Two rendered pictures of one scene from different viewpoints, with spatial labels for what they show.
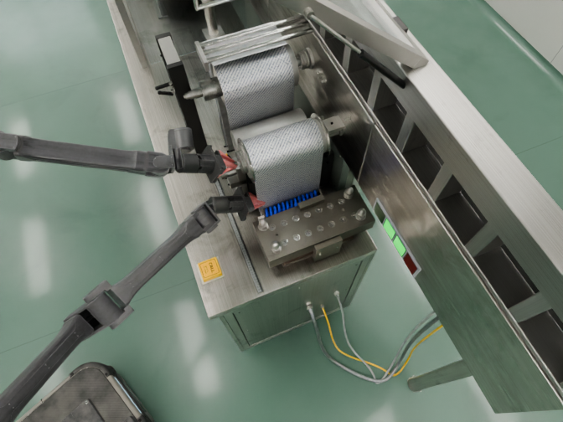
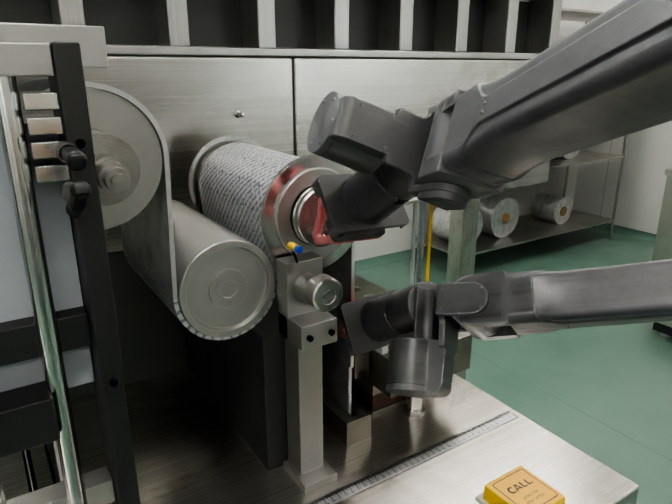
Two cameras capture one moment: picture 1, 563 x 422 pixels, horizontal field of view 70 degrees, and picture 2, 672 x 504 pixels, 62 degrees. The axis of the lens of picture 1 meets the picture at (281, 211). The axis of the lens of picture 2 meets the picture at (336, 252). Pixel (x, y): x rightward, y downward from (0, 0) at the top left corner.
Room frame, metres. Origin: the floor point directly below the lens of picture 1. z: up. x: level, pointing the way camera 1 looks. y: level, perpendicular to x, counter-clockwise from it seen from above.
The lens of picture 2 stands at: (0.86, 0.77, 1.42)
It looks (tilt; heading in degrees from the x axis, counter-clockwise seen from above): 18 degrees down; 257
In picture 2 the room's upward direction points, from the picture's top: straight up
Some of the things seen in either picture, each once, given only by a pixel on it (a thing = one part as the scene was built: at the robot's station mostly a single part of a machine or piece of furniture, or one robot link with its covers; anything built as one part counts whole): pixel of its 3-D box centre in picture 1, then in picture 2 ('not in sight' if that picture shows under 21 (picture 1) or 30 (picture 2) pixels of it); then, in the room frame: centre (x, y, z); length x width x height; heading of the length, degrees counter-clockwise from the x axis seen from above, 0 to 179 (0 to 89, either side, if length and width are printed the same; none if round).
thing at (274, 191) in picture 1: (289, 187); (309, 282); (0.72, -0.03, 1.11); 0.23 x 0.01 x 0.18; 110
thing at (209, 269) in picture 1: (209, 269); (523, 497); (0.51, 0.27, 0.91); 0.07 x 0.07 x 0.02; 20
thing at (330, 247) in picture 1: (327, 249); not in sight; (0.54, -0.16, 0.97); 0.10 x 0.03 x 0.11; 110
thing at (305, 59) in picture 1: (300, 61); not in sight; (1.07, -0.08, 1.34); 0.07 x 0.07 x 0.07; 20
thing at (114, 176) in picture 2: (193, 94); (111, 175); (0.94, 0.27, 1.34); 0.06 x 0.03 x 0.03; 110
